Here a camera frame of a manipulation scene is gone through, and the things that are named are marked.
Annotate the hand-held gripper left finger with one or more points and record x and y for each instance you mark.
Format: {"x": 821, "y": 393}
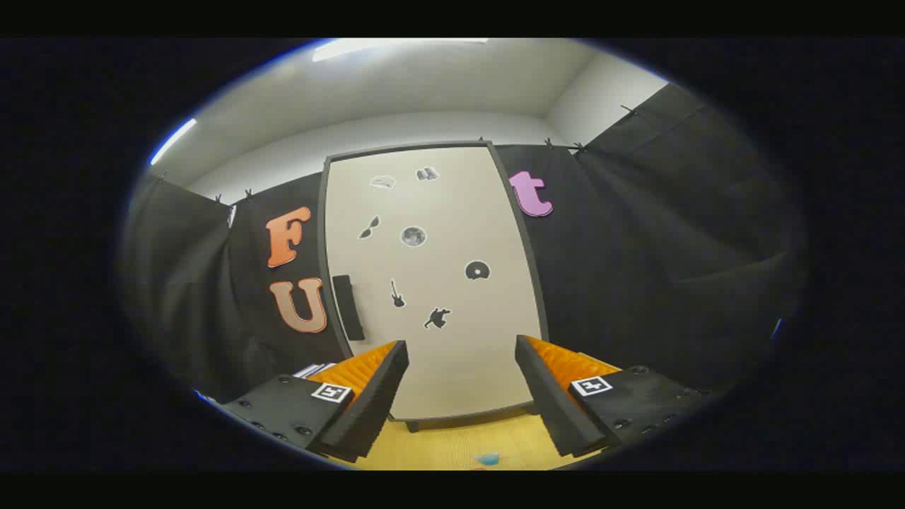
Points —
{"x": 378, "y": 403}

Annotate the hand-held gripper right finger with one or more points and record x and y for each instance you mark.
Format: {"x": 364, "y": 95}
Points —
{"x": 544, "y": 396}

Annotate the blue squeeze tube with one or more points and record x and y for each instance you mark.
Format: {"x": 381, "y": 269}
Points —
{"x": 488, "y": 459}

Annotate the beige cabinet door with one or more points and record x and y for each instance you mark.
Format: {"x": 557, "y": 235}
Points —
{"x": 452, "y": 212}

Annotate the grey cabinet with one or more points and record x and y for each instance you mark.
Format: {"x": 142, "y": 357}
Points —
{"x": 412, "y": 425}

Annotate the white printed cards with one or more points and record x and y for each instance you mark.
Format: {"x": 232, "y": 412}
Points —
{"x": 311, "y": 370}

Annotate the black backdrop cloth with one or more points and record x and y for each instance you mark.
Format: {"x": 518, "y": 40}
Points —
{"x": 636, "y": 268}

